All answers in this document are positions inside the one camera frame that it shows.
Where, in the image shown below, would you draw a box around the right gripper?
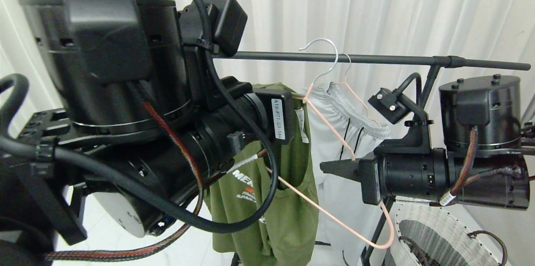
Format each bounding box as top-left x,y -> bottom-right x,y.
359,149 -> 451,206

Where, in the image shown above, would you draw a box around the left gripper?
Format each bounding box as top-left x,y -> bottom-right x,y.
184,89 -> 295,180

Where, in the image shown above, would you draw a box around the pink clothes hanger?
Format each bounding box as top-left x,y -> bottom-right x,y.
330,53 -> 383,128
266,38 -> 395,251

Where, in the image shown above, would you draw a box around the pale grey shorts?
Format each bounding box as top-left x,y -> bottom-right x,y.
301,82 -> 392,266

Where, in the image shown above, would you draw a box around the green garment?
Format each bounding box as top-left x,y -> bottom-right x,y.
205,83 -> 320,266

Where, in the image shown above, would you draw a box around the white laundry basket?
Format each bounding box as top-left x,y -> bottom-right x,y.
389,203 -> 508,266

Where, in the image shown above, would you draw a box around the black clothes rack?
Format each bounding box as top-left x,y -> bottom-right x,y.
213,51 -> 531,266

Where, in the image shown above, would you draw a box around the white curtain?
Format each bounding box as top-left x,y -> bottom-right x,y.
0,0 -> 535,162

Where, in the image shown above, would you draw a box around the black cable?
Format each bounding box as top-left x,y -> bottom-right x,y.
0,0 -> 278,234
395,73 -> 423,108

